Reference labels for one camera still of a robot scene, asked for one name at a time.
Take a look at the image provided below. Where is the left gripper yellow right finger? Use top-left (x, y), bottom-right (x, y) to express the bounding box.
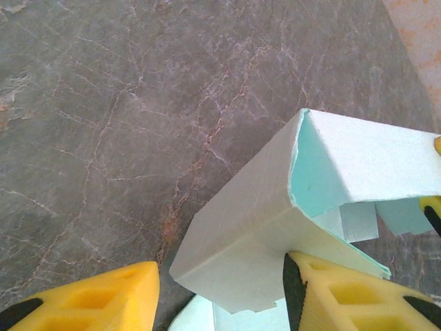
top-left (282, 250), bottom-right (441, 331)

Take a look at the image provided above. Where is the pale green paper box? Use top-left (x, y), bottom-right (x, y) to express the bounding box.
top-left (168, 108), bottom-right (441, 331)

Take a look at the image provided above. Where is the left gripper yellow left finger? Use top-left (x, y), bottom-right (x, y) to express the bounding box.
top-left (0, 261), bottom-right (161, 331)

